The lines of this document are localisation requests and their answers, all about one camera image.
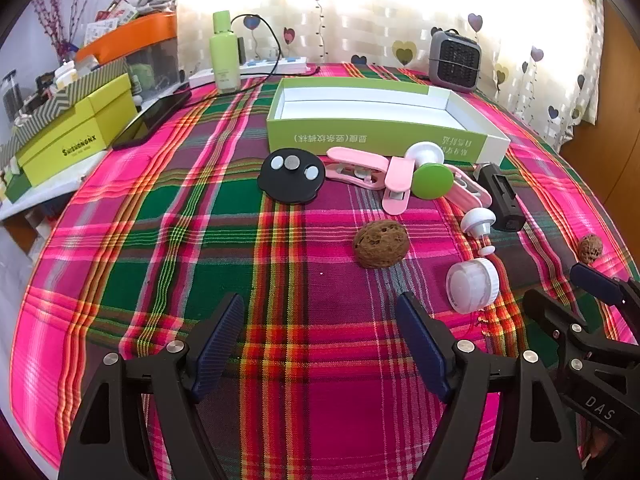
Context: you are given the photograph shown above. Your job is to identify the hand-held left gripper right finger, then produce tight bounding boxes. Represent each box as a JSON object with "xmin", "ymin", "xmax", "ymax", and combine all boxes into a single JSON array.
[{"xmin": 396, "ymin": 291, "xmax": 586, "ymax": 480}]

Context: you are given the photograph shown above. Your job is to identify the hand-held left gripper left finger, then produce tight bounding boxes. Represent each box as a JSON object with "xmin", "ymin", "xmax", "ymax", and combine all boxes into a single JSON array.
[{"xmin": 59, "ymin": 292, "xmax": 246, "ymax": 480}]

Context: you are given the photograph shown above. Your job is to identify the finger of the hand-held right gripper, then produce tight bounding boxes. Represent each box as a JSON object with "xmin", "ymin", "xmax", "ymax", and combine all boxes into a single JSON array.
[
  {"xmin": 522, "ymin": 287, "xmax": 591, "ymax": 356},
  {"xmin": 570, "ymin": 262, "xmax": 640, "ymax": 313}
]

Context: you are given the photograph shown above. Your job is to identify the small brown walnut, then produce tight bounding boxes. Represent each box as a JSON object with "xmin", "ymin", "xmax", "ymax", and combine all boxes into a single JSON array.
[{"xmin": 577, "ymin": 235, "xmax": 602, "ymax": 265}]

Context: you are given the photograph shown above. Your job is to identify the large brown walnut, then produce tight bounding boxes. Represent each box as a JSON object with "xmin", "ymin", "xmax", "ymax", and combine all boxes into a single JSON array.
[{"xmin": 352, "ymin": 220, "xmax": 412, "ymax": 271}]

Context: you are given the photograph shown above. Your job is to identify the small white knob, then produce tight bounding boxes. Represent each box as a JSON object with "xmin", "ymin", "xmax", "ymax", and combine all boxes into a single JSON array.
[{"xmin": 460, "ymin": 207, "xmax": 497, "ymax": 257}]

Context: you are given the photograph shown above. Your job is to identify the black rectangular device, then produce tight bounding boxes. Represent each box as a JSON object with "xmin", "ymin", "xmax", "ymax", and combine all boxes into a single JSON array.
[{"xmin": 474, "ymin": 161, "xmax": 525, "ymax": 233}]

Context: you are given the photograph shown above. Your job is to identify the short pink plastic clip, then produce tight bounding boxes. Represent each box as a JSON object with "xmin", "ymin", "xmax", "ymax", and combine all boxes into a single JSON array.
[{"xmin": 381, "ymin": 156, "xmax": 416, "ymax": 216}]

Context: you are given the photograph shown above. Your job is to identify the green and white spool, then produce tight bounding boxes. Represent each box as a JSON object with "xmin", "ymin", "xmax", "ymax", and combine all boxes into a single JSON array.
[{"xmin": 404, "ymin": 140, "xmax": 455, "ymax": 200}]

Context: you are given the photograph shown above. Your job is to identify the black round disc white dots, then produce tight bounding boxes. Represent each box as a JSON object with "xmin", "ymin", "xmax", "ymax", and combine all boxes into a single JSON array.
[{"xmin": 257, "ymin": 147, "xmax": 327, "ymax": 206}]

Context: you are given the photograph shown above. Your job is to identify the green cardboard box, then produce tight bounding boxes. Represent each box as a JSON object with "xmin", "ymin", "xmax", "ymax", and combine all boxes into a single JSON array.
[{"xmin": 266, "ymin": 77, "xmax": 511, "ymax": 163}]

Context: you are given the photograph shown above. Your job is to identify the plaid tablecloth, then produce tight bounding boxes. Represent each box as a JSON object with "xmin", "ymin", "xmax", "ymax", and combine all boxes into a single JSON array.
[{"xmin": 10, "ymin": 62, "xmax": 640, "ymax": 480}]

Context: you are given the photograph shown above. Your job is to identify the brown wooden panel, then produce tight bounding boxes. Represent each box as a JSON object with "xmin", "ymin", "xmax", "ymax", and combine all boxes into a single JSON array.
[{"xmin": 560, "ymin": 0, "xmax": 640, "ymax": 221}]

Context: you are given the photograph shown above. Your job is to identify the black smartphone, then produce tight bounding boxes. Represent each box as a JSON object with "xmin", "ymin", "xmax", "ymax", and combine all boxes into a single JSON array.
[{"xmin": 111, "ymin": 89, "xmax": 193, "ymax": 151}]

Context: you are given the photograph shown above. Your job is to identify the yellow-green shoe box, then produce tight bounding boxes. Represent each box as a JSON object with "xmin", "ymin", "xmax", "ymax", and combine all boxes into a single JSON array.
[{"xmin": 11, "ymin": 72, "xmax": 138, "ymax": 188}]

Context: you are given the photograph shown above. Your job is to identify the grey small fan heater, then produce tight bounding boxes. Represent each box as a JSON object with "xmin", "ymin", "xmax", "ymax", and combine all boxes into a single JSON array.
[{"xmin": 428, "ymin": 29, "xmax": 482, "ymax": 93}]

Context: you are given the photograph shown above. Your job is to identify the white power strip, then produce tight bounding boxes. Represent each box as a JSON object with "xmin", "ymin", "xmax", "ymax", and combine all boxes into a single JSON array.
[{"xmin": 189, "ymin": 55, "xmax": 308, "ymax": 88}]

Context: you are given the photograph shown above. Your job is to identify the clear plastic storage bin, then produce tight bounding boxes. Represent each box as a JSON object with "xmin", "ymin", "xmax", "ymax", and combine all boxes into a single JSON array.
[{"xmin": 125, "ymin": 37, "xmax": 180, "ymax": 96}]

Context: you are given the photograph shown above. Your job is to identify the green lotion bottle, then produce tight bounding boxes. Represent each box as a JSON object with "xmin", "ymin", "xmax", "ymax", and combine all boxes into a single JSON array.
[{"xmin": 209, "ymin": 10, "xmax": 242, "ymax": 93}]

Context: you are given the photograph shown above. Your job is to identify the grey chevron striped box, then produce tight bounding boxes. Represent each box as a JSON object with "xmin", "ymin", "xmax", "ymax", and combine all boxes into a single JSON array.
[{"xmin": 0, "ymin": 57, "xmax": 131, "ymax": 161}]

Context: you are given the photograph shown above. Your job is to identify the orange bin lid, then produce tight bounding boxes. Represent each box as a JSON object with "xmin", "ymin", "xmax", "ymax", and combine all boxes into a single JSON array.
[{"xmin": 75, "ymin": 11, "xmax": 178, "ymax": 66}]

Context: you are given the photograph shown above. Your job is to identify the heart print curtain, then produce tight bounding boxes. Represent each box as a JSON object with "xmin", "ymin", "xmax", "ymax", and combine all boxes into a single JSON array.
[{"xmin": 175, "ymin": 0, "xmax": 606, "ymax": 133}]

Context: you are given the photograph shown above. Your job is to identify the printed paper packets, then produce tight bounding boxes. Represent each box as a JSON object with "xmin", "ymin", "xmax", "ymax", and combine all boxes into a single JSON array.
[{"xmin": 82, "ymin": 0, "xmax": 138, "ymax": 46}]

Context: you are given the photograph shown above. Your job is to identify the purple flower branches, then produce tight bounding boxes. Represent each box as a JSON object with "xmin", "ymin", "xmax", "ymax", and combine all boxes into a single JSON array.
[{"xmin": 32, "ymin": 0, "xmax": 101, "ymax": 56}]

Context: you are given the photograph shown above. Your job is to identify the black cable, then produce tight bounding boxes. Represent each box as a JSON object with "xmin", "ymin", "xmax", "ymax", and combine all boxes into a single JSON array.
[{"xmin": 185, "ymin": 14, "xmax": 321, "ymax": 107}]

